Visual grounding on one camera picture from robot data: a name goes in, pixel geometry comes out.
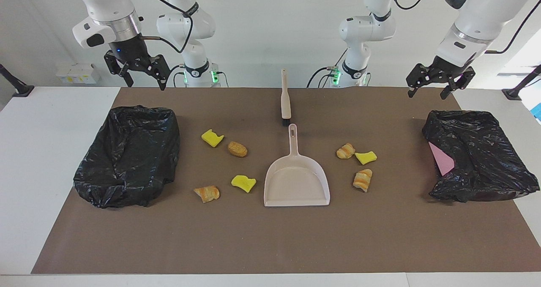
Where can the brown table mat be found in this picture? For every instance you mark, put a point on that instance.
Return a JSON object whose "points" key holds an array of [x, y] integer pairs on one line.
{"points": [[253, 236]]}

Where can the black trash bag bin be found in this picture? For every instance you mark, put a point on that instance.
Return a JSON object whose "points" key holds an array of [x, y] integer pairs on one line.
{"points": [[127, 160]]}

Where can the black trash bag over pink bin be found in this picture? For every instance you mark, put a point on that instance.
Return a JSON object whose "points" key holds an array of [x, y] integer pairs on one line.
{"points": [[486, 151]]}

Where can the beige brush with black bristles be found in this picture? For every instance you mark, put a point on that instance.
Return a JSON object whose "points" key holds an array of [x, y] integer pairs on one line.
{"points": [[286, 101]]}

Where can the brown bread roll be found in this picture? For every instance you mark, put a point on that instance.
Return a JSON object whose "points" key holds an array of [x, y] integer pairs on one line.
{"points": [[237, 149]]}

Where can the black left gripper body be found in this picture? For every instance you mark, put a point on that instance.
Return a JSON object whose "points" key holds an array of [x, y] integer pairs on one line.
{"points": [[444, 71]]}

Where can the blue object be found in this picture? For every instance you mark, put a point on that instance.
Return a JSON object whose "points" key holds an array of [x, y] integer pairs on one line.
{"points": [[538, 111]]}

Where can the beige plastic dustpan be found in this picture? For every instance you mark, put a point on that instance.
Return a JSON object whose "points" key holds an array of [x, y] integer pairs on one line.
{"points": [[296, 185]]}

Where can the black stand with base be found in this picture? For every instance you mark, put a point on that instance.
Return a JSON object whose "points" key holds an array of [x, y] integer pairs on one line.
{"points": [[513, 93], [21, 89]]}

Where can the pink bin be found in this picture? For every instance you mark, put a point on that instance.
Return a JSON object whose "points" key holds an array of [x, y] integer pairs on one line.
{"points": [[441, 160]]}

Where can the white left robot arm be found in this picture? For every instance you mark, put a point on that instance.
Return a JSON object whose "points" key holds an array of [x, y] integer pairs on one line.
{"points": [[477, 16]]}

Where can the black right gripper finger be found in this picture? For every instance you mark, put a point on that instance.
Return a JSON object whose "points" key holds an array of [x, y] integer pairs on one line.
{"points": [[127, 77], [162, 80]]}

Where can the striped croissant piece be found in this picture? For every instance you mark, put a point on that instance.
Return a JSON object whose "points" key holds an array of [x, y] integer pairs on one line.
{"points": [[207, 193], [346, 151], [363, 179]]}

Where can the white wall socket boxes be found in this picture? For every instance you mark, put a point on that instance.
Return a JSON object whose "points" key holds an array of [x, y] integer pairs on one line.
{"points": [[78, 72]]}

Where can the yellow sponge piece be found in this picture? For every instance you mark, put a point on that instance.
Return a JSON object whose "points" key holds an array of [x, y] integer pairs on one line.
{"points": [[212, 138], [366, 157], [244, 183]]}

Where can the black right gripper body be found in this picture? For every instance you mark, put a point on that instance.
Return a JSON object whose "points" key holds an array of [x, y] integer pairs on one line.
{"points": [[129, 50]]}

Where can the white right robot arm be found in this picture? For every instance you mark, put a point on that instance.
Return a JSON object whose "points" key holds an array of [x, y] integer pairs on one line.
{"points": [[105, 4]]}

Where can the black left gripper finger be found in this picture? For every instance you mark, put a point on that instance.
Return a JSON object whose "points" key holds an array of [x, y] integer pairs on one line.
{"points": [[412, 89], [449, 90]]}

